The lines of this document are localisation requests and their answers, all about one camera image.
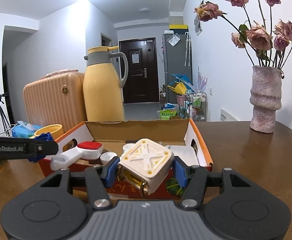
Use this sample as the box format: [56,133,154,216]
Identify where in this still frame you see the red cardboard box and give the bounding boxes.
[37,119,214,200]

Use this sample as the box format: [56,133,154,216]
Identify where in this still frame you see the yellow watering can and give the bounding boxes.
[167,82,186,95]

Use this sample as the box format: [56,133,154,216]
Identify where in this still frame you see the grey side doorway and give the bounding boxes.
[100,32,112,49]

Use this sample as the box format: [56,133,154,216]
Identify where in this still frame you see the dried pink roses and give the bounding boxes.
[193,0,292,79]

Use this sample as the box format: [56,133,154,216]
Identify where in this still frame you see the wire trolley with bottles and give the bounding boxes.
[180,92,207,122]

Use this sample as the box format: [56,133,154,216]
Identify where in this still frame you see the black camera tripod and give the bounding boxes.
[0,94,11,137]

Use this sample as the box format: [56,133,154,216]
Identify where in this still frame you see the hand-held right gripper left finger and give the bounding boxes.
[39,156,120,208]

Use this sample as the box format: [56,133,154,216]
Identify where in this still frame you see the purple flower wall sticker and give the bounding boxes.
[197,67,208,93]

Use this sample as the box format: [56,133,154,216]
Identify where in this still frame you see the pink ribbed suitcase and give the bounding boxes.
[23,70,87,133]

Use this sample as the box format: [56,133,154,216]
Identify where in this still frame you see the blue tissue pack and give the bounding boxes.
[11,121,42,138]

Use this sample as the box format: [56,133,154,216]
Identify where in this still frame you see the grey refrigerator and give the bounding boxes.
[162,30,193,98]

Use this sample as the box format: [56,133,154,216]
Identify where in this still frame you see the green bag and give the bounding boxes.
[160,109,178,120]

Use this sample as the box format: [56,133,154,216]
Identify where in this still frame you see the wall picture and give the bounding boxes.
[194,17,203,36]

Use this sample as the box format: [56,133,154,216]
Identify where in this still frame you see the red and white lint brush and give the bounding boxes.
[50,141,104,172]

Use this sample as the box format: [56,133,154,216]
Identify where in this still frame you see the blue ridged bottle cap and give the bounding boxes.
[27,132,55,163]

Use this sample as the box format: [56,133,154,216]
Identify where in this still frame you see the white ridged screw cap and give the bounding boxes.
[99,152,117,163]

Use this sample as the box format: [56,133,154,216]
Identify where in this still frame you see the hanging folded umbrella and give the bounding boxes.
[184,32,192,67]

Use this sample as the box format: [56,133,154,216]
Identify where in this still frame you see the pink ceramic vase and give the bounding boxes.
[249,65,284,133]

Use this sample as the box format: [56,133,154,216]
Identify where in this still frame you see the yellow thermos jug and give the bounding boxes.
[82,46,129,122]

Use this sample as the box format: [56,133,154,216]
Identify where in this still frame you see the yellow mug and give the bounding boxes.
[34,124,64,140]

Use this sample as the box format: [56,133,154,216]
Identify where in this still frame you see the dark brown door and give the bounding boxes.
[119,38,160,104]

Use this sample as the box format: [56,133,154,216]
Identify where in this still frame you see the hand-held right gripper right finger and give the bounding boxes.
[173,156,253,208]

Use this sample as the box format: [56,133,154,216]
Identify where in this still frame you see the plastic bag on refrigerator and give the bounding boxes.
[168,34,181,46]

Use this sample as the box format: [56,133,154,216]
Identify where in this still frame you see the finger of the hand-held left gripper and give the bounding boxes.
[27,140,59,156]

